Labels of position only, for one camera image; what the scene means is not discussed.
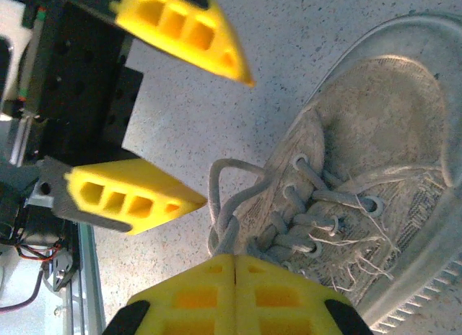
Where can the grey knit sneaker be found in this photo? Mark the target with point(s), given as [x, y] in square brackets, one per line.
[379, 125]

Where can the aluminium mounting rail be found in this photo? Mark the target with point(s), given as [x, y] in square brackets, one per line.
[84, 277]

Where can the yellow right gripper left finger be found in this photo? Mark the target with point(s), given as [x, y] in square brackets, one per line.
[187, 299]

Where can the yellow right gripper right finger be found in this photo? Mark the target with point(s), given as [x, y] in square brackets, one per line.
[288, 302]

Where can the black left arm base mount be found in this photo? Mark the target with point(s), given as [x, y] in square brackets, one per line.
[61, 266]

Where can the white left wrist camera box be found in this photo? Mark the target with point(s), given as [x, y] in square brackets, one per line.
[9, 60]

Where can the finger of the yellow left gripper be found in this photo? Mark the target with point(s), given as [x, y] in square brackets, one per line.
[159, 185]
[220, 42]

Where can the white shoelace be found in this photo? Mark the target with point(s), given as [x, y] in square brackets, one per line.
[220, 205]

